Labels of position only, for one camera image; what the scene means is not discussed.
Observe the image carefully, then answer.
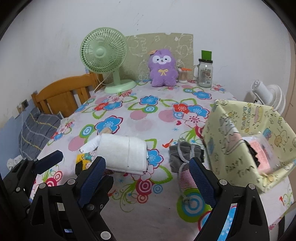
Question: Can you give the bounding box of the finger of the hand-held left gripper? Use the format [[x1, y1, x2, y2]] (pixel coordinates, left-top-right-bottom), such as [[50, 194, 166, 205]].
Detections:
[[10, 150, 64, 186], [83, 176, 117, 241]]

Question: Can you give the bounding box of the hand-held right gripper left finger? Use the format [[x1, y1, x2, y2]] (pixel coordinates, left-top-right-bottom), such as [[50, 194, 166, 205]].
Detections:
[[29, 157, 107, 241]]

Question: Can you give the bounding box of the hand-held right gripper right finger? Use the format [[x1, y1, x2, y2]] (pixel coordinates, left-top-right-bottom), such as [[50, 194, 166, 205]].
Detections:
[[189, 157, 269, 241]]

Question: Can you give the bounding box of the pink striped packet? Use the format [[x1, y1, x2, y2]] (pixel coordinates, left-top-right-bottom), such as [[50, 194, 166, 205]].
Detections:
[[178, 168, 197, 194]]

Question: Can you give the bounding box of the colourful cartoon cloth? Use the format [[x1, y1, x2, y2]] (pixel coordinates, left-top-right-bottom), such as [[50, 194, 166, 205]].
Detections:
[[76, 151, 99, 174]]

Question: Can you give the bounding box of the yellow patterned box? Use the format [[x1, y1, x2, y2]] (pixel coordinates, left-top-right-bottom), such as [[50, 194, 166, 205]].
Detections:
[[201, 99, 296, 194]]

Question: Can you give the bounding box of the grey drawstring cloth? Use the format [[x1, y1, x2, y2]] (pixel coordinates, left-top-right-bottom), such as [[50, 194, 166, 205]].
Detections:
[[169, 138, 205, 204]]

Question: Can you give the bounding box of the white cloth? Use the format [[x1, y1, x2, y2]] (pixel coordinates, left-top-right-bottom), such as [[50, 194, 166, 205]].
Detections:
[[7, 155, 23, 169], [82, 134, 148, 174]]

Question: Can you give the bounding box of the clear packet of pink sheets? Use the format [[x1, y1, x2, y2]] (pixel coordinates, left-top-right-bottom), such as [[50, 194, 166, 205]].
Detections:
[[242, 136, 278, 173]]

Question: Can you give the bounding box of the white crumpled cloth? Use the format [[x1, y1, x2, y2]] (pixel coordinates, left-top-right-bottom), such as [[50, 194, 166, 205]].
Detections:
[[7, 155, 23, 169]]

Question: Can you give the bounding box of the grey plaid pillow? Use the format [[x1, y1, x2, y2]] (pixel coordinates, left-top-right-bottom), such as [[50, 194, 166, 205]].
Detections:
[[18, 108, 63, 160]]

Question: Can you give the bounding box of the white duvet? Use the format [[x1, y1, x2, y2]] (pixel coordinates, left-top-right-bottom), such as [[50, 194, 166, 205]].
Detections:
[[59, 116, 77, 127]]

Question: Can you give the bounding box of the wooden bed headboard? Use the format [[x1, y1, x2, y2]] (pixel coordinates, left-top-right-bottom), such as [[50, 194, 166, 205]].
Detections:
[[31, 72, 104, 118]]

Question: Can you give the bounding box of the glass jar mug green lid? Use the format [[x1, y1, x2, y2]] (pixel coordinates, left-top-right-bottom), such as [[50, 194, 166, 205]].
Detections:
[[192, 50, 213, 88]]

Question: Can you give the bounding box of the toothpick jar orange lid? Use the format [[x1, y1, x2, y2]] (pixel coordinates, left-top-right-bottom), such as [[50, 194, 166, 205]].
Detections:
[[178, 67, 192, 83]]

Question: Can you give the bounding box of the white floor fan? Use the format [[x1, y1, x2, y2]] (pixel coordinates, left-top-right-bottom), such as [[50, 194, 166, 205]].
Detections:
[[251, 79, 286, 115]]

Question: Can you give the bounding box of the purple plush toy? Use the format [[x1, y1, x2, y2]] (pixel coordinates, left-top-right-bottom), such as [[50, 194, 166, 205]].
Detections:
[[148, 47, 179, 87]]

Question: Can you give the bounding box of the green desk fan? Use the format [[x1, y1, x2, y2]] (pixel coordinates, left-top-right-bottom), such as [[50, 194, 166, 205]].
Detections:
[[80, 27, 137, 93]]

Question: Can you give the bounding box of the green patterned board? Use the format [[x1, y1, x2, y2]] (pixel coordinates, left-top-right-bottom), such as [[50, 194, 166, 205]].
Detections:
[[125, 33, 194, 80]]

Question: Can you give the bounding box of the beige door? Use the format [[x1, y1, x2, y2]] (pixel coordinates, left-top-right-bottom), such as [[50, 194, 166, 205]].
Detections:
[[289, 35, 296, 112]]

